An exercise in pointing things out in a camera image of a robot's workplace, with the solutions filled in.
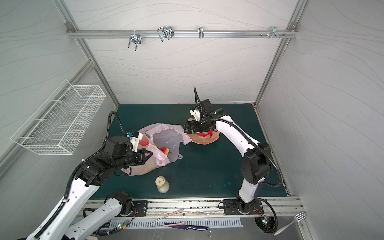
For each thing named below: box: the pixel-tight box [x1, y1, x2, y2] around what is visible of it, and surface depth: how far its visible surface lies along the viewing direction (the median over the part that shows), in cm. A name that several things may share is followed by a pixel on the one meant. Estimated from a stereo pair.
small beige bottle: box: [155, 176, 170, 194], surface depth 75 cm
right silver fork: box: [273, 211, 308, 236], surface depth 72 cm
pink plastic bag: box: [121, 123, 193, 176], surface depth 84 cm
